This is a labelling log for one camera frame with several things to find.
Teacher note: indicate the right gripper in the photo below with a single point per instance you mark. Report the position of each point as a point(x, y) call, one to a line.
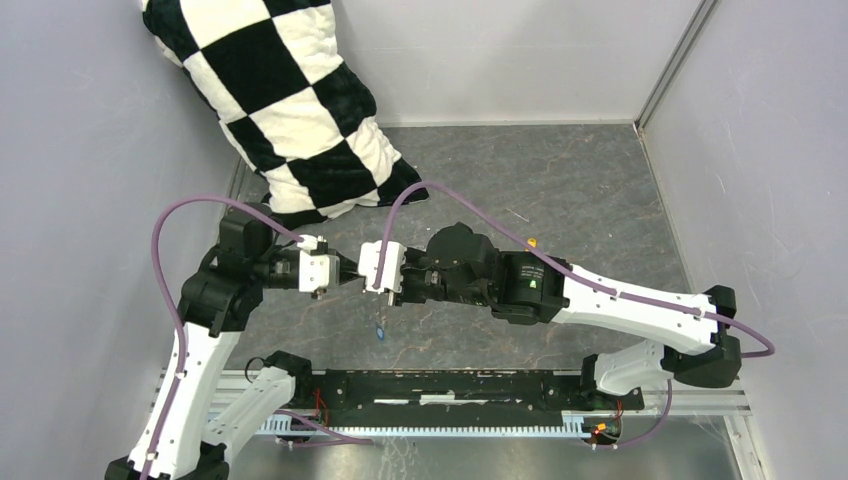
point(404, 294)

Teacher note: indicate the white slotted cable duct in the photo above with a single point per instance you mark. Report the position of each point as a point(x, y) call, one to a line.
point(569, 426)

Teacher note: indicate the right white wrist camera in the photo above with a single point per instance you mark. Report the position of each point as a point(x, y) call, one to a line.
point(381, 274)

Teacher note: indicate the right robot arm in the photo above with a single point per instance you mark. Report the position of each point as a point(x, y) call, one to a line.
point(684, 337)

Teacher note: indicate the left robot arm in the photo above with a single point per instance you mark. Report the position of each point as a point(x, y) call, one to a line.
point(253, 253)

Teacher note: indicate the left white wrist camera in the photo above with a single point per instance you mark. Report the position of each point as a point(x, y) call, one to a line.
point(317, 272)

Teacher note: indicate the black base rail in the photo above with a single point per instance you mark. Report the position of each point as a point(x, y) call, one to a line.
point(451, 398)

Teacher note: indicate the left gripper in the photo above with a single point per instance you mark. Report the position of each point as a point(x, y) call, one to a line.
point(348, 268)

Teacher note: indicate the black white checkered blanket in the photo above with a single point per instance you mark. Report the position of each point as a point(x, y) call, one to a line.
point(287, 102)

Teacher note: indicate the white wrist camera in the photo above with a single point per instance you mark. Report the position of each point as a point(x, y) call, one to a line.
point(317, 272)
point(381, 274)

